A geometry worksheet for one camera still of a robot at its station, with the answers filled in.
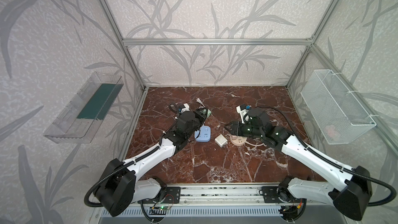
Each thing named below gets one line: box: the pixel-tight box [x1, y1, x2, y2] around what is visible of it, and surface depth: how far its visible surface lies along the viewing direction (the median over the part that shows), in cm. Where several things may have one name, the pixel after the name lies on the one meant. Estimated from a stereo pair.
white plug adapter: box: [214, 133, 228, 148], surface depth 91 cm
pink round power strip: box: [229, 134, 248, 147], surface depth 91 cm
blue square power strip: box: [194, 125, 211, 143], surface depth 93 cm
